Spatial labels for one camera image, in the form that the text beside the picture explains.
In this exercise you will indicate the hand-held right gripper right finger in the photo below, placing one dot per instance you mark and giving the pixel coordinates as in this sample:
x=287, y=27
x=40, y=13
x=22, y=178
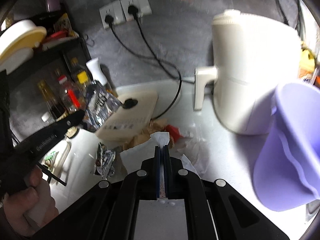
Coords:
x=165, y=175

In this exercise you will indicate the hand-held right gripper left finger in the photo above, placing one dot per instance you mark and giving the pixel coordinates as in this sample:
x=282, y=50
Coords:
x=158, y=175

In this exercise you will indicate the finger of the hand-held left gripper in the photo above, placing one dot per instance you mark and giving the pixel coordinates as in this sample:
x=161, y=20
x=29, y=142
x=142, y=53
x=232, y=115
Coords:
x=72, y=120

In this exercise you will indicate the white paper bag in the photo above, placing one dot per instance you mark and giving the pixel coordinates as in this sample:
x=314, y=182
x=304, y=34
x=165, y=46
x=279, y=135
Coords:
x=136, y=157

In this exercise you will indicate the black snack bag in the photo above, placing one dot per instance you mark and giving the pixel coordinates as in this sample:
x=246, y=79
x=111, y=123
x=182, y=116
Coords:
x=100, y=105

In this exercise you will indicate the red paper carton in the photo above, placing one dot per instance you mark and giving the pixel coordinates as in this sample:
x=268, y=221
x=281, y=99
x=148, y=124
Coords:
x=175, y=132

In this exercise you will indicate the purple plastic bin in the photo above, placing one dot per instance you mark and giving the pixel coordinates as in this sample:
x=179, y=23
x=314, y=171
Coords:
x=287, y=155

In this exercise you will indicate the person's left hand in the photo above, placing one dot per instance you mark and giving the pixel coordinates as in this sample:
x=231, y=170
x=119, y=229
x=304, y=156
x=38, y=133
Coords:
x=30, y=205

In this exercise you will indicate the red cap clear bottle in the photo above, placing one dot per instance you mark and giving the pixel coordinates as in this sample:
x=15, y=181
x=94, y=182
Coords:
x=70, y=95

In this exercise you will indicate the dark sauce bottle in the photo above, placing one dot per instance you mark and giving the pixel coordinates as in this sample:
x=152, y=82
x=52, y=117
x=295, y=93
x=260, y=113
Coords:
x=51, y=102

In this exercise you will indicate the white round appliance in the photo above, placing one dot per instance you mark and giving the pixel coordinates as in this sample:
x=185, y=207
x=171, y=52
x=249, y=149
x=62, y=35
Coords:
x=80, y=150

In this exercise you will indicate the crumpled clear plastic wrap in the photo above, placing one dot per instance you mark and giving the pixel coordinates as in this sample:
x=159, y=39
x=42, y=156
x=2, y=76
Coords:
x=192, y=147

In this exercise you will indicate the brown paper bag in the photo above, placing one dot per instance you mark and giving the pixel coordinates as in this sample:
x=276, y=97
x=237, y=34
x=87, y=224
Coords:
x=138, y=140

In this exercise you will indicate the yellow cap bottle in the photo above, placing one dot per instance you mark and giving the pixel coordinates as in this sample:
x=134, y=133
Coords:
x=81, y=77

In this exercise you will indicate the small silver snack wrapper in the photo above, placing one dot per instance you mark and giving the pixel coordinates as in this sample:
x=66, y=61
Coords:
x=106, y=160

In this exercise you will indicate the white cap oil sprayer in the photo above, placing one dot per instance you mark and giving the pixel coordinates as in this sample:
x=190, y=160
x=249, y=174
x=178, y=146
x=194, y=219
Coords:
x=96, y=72

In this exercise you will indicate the cream induction cooker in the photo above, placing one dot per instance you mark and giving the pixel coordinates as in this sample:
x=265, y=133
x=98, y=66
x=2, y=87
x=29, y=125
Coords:
x=135, y=120

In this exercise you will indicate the black shelf rack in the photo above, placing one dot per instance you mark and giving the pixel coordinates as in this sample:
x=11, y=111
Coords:
x=75, y=46

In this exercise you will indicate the red lid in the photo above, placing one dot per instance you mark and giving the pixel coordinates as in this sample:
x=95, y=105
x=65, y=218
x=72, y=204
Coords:
x=56, y=35

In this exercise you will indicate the yellow packet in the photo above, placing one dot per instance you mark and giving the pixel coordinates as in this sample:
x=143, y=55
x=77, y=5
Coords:
x=65, y=25

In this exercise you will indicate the white and yellow container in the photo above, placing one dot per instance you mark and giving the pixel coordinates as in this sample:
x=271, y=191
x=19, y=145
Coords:
x=20, y=40

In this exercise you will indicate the purple cup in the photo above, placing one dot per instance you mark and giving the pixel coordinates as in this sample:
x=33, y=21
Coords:
x=53, y=1

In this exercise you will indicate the white air fryer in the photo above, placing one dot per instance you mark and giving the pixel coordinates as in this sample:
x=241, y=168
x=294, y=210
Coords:
x=252, y=80

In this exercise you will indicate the yellow object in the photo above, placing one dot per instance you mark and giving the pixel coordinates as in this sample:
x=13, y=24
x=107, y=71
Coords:
x=307, y=60

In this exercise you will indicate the white wall socket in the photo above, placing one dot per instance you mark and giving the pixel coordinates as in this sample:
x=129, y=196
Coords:
x=142, y=3
x=117, y=12

